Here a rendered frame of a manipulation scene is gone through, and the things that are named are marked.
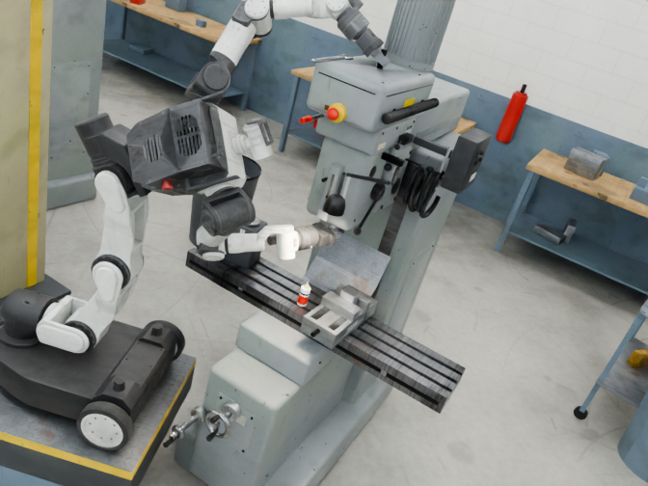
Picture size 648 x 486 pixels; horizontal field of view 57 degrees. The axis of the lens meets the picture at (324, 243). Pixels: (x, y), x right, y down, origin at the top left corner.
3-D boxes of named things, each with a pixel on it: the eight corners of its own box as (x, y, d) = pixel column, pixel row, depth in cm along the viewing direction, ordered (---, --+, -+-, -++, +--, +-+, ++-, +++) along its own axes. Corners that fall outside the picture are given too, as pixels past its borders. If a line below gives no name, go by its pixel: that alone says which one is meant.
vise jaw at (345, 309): (351, 322, 230) (354, 314, 228) (319, 304, 236) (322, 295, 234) (359, 316, 235) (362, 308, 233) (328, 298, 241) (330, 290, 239)
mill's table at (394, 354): (439, 415, 220) (446, 398, 216) (184, 265, 262) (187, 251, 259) (458, 383, 239) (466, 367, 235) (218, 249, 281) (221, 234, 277)
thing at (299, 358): (303, 389, 231) (310, 364, 226) (232, 344, 243) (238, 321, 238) (360, 333, 272) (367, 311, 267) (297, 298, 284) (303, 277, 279)
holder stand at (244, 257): (247, 269, 257) (256, 229, 248) (202, 251, 262) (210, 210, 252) (259, 258, 268) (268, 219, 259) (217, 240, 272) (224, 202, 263)
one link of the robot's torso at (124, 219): (88, 289, 214) (84, 168, 193) (111, 265, 230) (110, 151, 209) (128, 298, 213) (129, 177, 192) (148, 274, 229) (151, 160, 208)
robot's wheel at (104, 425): (74, 442, 221) (76, 402, 212) (81, 432, 226) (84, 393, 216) (125, 458, 221) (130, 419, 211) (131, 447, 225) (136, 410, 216)
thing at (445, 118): (391, 163, 222) (407, 112, 213) (339, 141, 230) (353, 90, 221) (457, 130, 287) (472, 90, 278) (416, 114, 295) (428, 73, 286)
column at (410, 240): (343, 434, 312) (445, 162, 240) (271, 388, 328) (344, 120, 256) (383, 386, 353) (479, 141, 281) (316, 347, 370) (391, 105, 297)
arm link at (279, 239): (310, 227, 219) (285, 230, 211) (310, 256, 221) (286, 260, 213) (289, 224, 227) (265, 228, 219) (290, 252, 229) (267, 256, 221)
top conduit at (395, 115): (389, 126, 187) (392, 115, 185) (377, 121, 188) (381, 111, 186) (437, 108, 223) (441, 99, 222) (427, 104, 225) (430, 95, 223)
